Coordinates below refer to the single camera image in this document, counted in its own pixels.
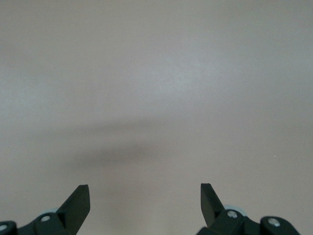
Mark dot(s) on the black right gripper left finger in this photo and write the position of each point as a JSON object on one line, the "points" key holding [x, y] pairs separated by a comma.
{"points": [[73, 210]]}

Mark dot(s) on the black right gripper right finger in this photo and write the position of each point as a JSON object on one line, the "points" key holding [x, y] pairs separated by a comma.
{"points": [[215, 215]]}

